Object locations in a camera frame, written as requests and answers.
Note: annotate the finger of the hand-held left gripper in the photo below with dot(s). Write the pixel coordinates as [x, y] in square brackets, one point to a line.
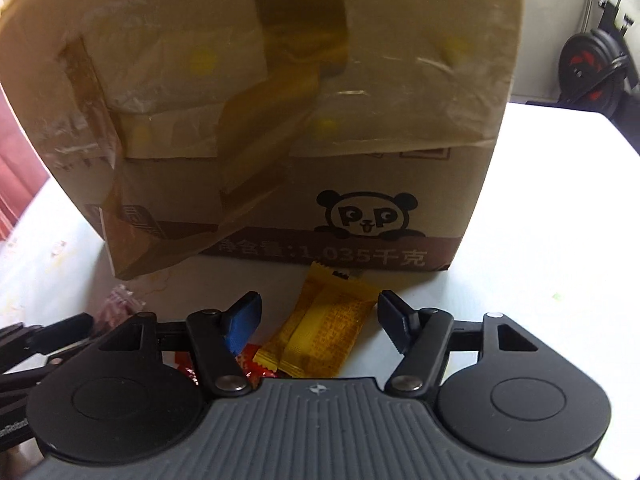
[65, 332]

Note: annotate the brown cardboard box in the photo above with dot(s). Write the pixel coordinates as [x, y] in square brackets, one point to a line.
[400, 185]

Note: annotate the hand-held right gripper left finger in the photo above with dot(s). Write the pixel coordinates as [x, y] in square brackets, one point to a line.
[242, 320]

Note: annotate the floral tablecloth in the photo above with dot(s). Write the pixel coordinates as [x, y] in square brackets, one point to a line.
[525, 210]

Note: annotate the yellow snack packet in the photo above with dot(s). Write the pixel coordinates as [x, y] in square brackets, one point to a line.
[320, 325]

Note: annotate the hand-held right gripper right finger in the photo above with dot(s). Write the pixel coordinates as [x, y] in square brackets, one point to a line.
[397, 322]

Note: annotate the black exercise bike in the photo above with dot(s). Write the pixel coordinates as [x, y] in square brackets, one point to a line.
[595, 60]

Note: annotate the clear pink snack packet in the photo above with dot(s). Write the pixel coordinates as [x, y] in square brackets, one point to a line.
[120, 302]

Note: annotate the printed backdrop cloth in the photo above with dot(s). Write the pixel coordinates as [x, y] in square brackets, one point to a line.
[15, 175]

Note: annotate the red snack packet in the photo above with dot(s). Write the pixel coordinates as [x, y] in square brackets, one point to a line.
[250, 362]

